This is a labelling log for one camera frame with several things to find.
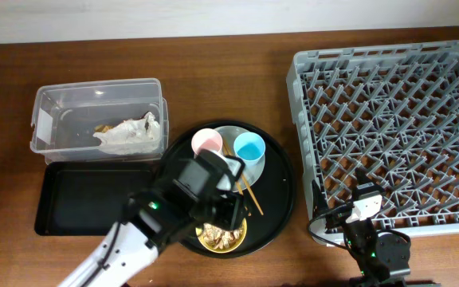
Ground right wooden chopstick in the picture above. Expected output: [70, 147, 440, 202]
[222, 139, 265, 216]

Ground wooden chopstick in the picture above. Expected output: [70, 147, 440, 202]
[223, 140, 252, 216]
[222, 139, 265, 216]

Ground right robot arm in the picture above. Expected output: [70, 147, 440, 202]
[309, 168, 411, 286]

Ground white napkin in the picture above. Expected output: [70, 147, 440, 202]
[92, 112, 162, 155]

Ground clear plastic bin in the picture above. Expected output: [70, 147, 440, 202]
[29, 78, 169, 163]

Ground gold snack wrapper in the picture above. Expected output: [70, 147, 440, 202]
[95, 124, 113, 133]

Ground food scraps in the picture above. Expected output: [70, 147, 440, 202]
[199, 223, 245, 251]

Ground left wooden chopstick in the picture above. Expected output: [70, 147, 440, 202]
[223, 140, 252, 216]

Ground grey dishwasher rack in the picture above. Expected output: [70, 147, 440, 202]
[286, 40, 459, 237]

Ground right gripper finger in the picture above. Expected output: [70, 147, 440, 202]
[355, 168, 379, 195]
[312, 179, 328, 217]

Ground pink cup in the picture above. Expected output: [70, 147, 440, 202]
[190, 128, 223, 155]

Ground blue cup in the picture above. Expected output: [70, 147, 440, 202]
[233, 132, 266, 166]

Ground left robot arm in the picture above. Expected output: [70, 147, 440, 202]
[61, 150, 247, 286]

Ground round black tray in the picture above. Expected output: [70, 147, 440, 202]
[157, 120, 296, 259]

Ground yellow bowl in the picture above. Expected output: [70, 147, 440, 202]
[195, 219, 248, 254]

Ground black rectangular tray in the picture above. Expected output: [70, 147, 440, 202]
[34, 162, 154, 236]

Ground light grey plate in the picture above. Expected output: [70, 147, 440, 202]
[215, 125, 265, 186]

